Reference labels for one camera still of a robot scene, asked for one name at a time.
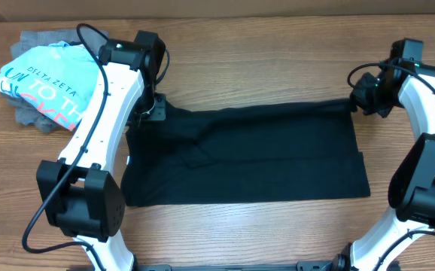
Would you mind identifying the dark teal t-shirt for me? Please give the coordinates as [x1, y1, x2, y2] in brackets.
[121, 99, 370, 207]

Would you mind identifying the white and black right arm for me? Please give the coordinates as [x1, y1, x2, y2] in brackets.
[324, 38, 435, 270]

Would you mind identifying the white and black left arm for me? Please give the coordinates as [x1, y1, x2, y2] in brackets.
[36, 31, 169, 270]

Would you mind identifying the light blue printed t-shirt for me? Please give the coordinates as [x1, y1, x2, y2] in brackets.
[0, 41, 100, 131]

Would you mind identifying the grey folded garment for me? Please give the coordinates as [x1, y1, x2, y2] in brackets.
[1, 27, 108, 132]

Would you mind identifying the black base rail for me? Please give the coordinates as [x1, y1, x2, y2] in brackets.
[134, 260, 401, 271]

